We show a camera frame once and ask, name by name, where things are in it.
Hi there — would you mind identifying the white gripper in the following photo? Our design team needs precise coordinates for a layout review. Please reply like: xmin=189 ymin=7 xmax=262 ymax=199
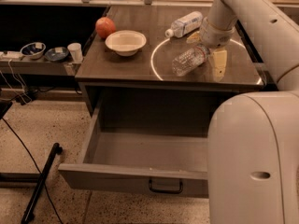
xmin=186 ymin=18 xmax=235 ymax=82

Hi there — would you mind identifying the clear plastic water bottle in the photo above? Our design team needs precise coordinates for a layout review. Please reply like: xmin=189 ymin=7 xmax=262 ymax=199
xmin=172 ymin=44 xmax=210 ymax=77

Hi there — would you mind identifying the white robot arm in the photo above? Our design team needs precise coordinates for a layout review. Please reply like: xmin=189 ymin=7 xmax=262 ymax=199
xmin=200 ymin=0 xmax=299 ymax=224

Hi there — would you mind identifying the white labelled water bottle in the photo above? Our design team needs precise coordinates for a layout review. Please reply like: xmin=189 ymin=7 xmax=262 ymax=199
xmin=164 ymin=11 xmax=203 ymax=38

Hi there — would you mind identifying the dark wooden counter cabinet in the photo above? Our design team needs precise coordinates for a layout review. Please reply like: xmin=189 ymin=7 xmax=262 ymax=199
xmin=76 ymin=6 xmax=264 ymax=125

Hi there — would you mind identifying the grey open top drawer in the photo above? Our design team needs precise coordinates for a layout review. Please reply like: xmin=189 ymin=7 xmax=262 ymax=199
xmin=59 ymin=94 xmax=208 ymax=198

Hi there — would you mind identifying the red apple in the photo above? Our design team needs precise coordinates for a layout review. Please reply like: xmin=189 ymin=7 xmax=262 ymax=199
xmin=95 ymin=17 xmax=116 ymax=39

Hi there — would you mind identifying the white paper cup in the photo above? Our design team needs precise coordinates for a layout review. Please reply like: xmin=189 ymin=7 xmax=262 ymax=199
xmin=67 ymin=43 xmax=83 ymax=63

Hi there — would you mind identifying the dark blue bowl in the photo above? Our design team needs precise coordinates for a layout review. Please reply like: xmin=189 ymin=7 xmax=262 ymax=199
xmin=45 ymin=47 xmax=69 ymax=62

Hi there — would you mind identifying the white and blue bowl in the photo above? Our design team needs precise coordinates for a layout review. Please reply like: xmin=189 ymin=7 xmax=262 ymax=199
xmin=21 ymin=42 xmax=46 ymax=60

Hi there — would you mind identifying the grey side shelf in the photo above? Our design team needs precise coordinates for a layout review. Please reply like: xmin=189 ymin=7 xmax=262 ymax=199
xmin=0 ymin=58 xmax=80 ymax=76

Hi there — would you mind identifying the white power strip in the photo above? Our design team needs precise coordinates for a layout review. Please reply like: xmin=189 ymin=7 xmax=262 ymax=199
xmin=0 ymin=51 xmax=22 ymax=60

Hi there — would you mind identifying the black stand leg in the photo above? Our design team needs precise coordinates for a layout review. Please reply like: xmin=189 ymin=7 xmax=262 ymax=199
xmin=21 ymin=143 xmax=63 ymax=224

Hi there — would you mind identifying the black drawer handle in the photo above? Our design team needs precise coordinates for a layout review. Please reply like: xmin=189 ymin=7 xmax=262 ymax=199
xmin=149 ymin=178 xmax=183 ymax=194

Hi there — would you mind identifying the black floor cable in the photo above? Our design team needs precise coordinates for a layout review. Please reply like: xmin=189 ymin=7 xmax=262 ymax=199
xmin=2 ymin=118 xmax=64 ymax=224

